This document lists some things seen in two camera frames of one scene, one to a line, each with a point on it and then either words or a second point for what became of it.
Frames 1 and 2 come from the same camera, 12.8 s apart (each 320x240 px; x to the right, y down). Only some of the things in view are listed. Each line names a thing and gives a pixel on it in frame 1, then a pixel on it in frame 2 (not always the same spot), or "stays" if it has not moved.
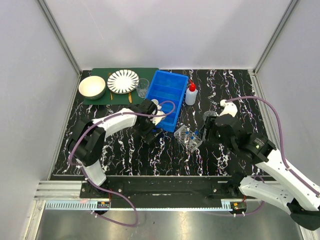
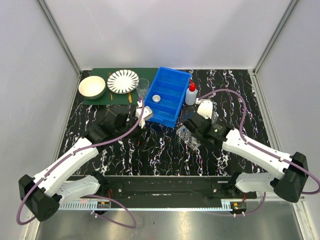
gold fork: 111,93 stays
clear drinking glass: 141,87 stays
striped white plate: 123,81 stays
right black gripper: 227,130 to 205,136
